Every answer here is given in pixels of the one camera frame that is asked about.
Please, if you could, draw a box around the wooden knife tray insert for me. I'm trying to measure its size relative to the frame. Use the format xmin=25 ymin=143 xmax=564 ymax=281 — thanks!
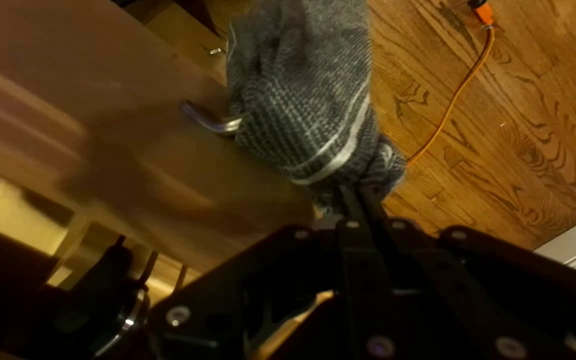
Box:
xmin=47 ymin=218 xmax=197 ymax=309

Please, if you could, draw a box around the grey knitted cloth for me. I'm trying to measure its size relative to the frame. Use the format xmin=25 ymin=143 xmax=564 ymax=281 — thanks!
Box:
xmin=222 ymin=0 xmax=410 ymax=204

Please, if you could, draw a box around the light wooden knife drawer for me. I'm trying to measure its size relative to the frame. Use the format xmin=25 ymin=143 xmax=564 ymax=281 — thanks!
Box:
xmin=0 ymin=0 xmax=319 ymax=310

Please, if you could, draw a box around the metal drawer pull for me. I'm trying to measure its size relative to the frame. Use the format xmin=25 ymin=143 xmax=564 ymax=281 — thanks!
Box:
xmin=180 ymin=99 xmax=246 ymax=137

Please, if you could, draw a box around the orange extension cord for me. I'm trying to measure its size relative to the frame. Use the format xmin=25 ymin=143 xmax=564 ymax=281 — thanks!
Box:
xmin=404 ymin=0 xmax=501 ymax=167

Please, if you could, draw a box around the wooden base cabinet with knife drawer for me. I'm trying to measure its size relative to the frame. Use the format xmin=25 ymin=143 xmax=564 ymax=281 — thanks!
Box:
xmin=110 ymin=0 xmax=238 ymax=90

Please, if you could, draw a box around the large black-handled knife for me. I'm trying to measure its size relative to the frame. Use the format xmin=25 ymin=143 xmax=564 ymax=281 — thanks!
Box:
xmin=66 ymin=242 xmax=154 ymax=360

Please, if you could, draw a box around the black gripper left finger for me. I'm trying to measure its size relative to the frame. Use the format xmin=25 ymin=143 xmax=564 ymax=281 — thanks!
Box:
xmin=147 ymin=184 xmax=372 ymax=360

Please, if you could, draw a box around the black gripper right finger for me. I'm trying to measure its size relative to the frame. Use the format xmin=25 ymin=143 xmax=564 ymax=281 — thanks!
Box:
xmin=361 ymin=184 xmax=576 ymax=360

